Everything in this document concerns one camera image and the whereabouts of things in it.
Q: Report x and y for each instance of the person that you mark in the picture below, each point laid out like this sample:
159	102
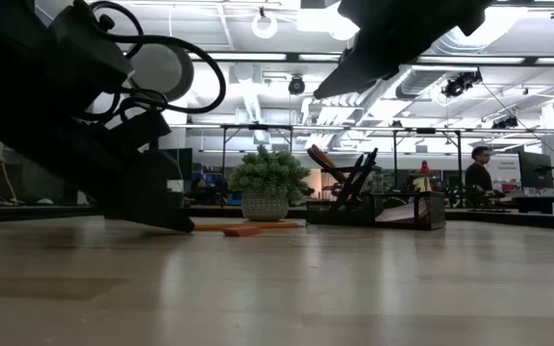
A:
424	169
479	178

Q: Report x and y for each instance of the pink sticky note pad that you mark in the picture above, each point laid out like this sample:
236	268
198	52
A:
399	214

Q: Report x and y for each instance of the black background desk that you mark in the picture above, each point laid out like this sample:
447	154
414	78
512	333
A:
546	201

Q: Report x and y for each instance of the black mesh desk organizer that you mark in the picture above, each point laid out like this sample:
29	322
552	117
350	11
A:
431	211

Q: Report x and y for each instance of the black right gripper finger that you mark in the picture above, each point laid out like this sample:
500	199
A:
354	82
368	63

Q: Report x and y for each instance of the green artificial potted plant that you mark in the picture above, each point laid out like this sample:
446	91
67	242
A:
269	173

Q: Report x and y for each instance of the black aluminium table frame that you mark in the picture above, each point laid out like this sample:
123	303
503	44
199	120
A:
522	218

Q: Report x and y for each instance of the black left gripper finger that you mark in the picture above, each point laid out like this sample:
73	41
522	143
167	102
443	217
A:
152	192
144	132

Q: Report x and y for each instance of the yellow pencil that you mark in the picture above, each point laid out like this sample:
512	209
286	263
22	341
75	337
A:
258	225

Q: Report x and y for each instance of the black overhead rig beam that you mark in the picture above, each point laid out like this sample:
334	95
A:
292	57

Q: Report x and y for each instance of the black computer monitor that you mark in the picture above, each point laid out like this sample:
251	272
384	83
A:
183	163
536	170

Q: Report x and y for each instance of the black background rig frame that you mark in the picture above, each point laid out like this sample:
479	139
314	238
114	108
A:
258	127
426	130

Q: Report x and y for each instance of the black desk lamp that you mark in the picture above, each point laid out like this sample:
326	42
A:
173	72

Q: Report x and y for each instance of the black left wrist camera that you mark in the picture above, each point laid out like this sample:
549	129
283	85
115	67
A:
89	48

